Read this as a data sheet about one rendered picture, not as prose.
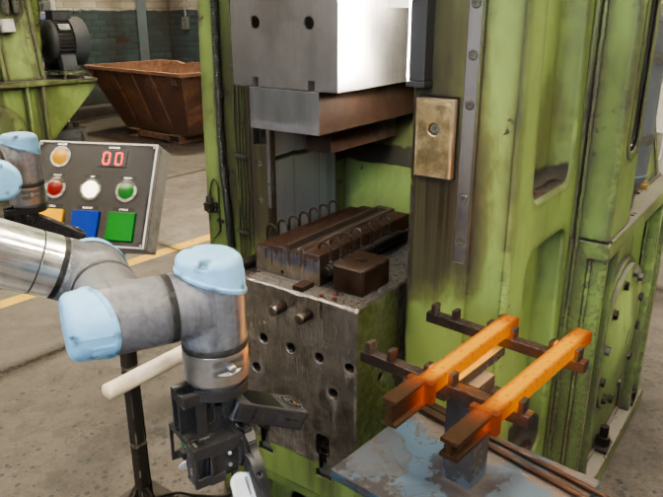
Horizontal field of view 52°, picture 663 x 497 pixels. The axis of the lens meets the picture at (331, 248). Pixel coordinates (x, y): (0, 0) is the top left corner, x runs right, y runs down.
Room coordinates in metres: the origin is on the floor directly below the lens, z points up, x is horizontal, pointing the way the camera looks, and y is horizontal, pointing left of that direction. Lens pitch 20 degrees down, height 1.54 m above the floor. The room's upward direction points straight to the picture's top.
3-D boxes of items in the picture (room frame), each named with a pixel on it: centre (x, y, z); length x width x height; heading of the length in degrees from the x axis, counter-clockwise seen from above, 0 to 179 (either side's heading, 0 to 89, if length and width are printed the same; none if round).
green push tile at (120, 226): (1.66, 0.54, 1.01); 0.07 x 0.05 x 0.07; 79
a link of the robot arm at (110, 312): (0.66, 0.23, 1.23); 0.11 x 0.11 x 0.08; 28
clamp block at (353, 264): (1.48, -0.07, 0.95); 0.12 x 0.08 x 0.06; 144
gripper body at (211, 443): (0.69, 0.14, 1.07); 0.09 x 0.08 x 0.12; 126
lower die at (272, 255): (1.71, -0.01, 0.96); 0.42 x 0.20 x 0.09; 144
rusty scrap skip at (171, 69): (8.49, 1.96, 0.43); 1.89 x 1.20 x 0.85; 51
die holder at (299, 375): (1.69, -0.06, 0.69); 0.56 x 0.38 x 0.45; 144
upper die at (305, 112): (1.71, -0.01, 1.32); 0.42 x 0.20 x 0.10; 144
